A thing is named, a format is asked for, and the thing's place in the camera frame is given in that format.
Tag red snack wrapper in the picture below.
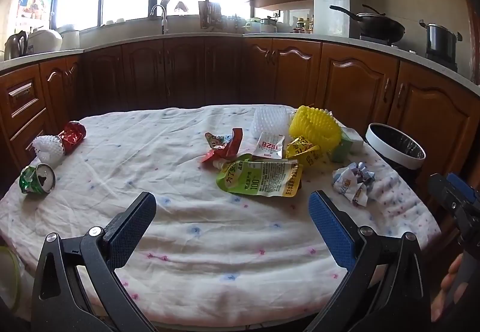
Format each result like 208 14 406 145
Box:
202 127 244 163

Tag black wok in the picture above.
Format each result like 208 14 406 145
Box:
329 4 407 44

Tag electric kettle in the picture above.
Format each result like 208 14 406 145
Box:
4 30 29 61

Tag green drink pouch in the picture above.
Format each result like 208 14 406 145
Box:
214 153 304 198

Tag steel cooking pot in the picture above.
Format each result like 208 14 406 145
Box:
419 19 463 64

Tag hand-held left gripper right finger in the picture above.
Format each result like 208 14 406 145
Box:
304 190 426 332

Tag white rice cooker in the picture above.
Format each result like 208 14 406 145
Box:
26 28 64 55

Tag wooden lower cabinets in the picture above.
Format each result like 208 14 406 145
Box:
0 36 480 205

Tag black white-rimmed trash bin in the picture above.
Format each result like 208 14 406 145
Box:
364 123 427 186

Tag yellow snack wrapper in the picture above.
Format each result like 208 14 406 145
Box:
286 134 324 168

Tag crushed red can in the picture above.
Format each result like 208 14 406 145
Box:
57 121 88 156

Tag person's right hand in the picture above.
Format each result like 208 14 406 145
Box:
430 254 466 322

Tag yellow foam fruit net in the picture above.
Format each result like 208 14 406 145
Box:
288 105 341 150

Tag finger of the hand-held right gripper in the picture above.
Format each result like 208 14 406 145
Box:
446 172 480 211
428 173 480 243

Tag condiment bottles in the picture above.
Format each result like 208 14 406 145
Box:
292 15 315 34

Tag green paper box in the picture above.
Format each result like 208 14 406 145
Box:
330 126 364 163

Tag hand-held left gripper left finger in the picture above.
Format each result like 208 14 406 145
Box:
32 191 158 332

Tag white lidded container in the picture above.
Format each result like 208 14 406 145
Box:
60 29 82 50

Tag white dotted tablecloth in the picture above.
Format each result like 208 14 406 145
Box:
0 104 442 326

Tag green rimmed container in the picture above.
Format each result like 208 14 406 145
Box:
0 245 22 318

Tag white sachet red label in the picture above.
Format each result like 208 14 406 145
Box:
252 132 286 159

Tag white blue wrapper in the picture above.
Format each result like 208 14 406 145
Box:
332 162 376 207

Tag chrome faucet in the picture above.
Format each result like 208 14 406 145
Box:
150 4 169 35

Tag crushed green can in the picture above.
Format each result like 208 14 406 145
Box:
19 163 57 196

